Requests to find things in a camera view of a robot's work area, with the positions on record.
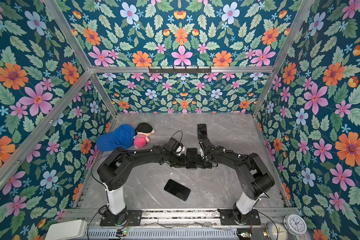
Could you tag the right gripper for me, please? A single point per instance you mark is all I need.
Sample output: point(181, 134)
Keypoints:
point(199, 164)

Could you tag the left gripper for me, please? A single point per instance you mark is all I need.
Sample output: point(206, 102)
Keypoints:
point(183, 163)

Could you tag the black phone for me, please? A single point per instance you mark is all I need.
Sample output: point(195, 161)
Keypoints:
point(192, 157)
point(202, 131)
point(178, 190)

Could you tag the black phone front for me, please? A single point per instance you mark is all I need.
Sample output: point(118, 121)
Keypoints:
point(178, 190)

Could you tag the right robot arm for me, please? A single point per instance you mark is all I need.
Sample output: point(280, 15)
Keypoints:
point(254, 177)

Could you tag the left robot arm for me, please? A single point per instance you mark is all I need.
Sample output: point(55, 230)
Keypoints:
point(116, 168)

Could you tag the doll with black hair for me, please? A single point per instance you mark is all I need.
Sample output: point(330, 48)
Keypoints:
point(143, 131)

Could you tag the brass alarm clock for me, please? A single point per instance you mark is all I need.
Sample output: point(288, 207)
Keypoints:
point(275, 231)

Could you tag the white clock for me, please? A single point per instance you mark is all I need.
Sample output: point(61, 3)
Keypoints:
point(295, 225)

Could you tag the white box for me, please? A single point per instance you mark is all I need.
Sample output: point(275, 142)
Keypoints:
point(67, 230)

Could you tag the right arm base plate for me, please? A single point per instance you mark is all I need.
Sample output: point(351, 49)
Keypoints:
point(230, 217)

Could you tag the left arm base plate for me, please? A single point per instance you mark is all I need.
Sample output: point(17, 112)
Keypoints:
point(125, 217)

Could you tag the metal hook rail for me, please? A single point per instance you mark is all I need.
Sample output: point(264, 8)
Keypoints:
point(180, 70)

